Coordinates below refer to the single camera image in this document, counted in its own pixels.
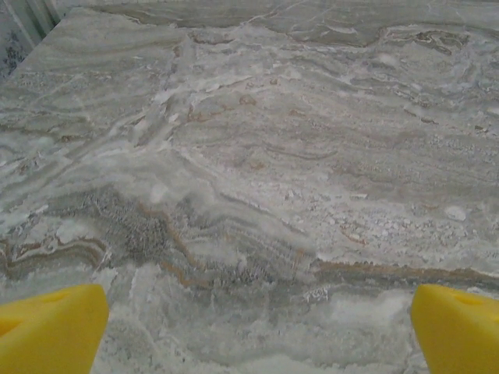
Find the aluminium frame post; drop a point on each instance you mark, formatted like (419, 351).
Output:
(37, 15)

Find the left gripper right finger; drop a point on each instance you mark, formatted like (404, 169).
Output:
(456, 331)

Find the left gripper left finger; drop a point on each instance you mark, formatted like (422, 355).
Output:
(50, 331)

